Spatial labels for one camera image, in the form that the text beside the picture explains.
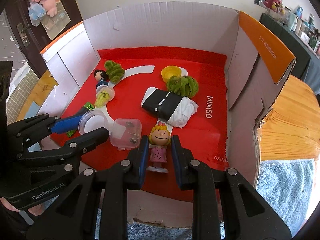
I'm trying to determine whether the black-haired doll figurine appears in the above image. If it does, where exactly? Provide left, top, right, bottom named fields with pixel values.
left=93, top=69, right=110, bottom=93

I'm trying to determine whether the person's left hand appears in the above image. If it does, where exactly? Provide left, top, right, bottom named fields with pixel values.
left=0, top=196, right=49, bottom=217

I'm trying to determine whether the clear plastic box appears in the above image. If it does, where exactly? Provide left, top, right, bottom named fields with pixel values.
left=109, top=118, right=142, bottom=150

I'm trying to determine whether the green foil packet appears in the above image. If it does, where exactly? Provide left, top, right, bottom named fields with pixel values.
left=66, top=102, right=97, bottom=138

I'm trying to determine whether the row of bottles and boxes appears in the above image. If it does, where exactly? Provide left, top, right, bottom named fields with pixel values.
left=282, top=5, right=320, bottom=55

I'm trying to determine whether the metal door handle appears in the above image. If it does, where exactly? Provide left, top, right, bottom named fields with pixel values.
left=16, top=22, right=30, bottom=47

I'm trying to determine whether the green yarn ball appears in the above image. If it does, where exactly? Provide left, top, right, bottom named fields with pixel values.
left=166, top=75, right=200, bottom=97
left=104, top=60, right=125, bottom=83

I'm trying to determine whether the black and white cloth bundle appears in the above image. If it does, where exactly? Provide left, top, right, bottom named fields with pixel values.
left=141, top=86, right=199, bottom=128

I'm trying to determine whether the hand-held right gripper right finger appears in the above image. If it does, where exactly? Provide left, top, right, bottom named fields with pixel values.
left=170, top=135, right=292, bottom=240

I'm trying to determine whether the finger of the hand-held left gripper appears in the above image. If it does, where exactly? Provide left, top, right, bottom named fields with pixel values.
left=16, top=127, right=110, bottom=167
left=7, top=114, right=87, bottom=153

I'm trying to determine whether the orange cardboard box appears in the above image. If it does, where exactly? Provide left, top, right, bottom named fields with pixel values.
left=39, top=1, right=297, bottom=228

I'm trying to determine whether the yellow bottle cap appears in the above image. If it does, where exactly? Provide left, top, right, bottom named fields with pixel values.
left=161, top=66, right=182, bottom=82

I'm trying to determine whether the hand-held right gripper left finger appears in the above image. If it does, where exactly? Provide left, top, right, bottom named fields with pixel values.
left=26, top=135, right=150, bottom=240

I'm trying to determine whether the blonde doll figurine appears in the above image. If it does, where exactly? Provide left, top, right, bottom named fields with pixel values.
left=146, top=121, right=173, bottom=174

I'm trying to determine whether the clear plastic pouch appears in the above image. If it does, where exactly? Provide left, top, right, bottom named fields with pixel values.
left=41, top=10, right=72, bottom=40

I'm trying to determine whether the blue toy in plastic bag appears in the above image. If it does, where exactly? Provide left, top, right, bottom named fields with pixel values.
left=28, top=4, right=47, bottom=27

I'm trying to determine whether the side table with dark cloth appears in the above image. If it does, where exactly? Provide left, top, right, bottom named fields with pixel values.
left=259, top=12, right=320, bottom=85

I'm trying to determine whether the blue fluffy towel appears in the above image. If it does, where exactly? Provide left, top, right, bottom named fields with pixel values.
left=95, top=158, right=315, bottom=240

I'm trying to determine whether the yellow-green fuzzy toy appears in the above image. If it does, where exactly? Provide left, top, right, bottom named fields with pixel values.
left=94, top=86, right=115, bottom=108

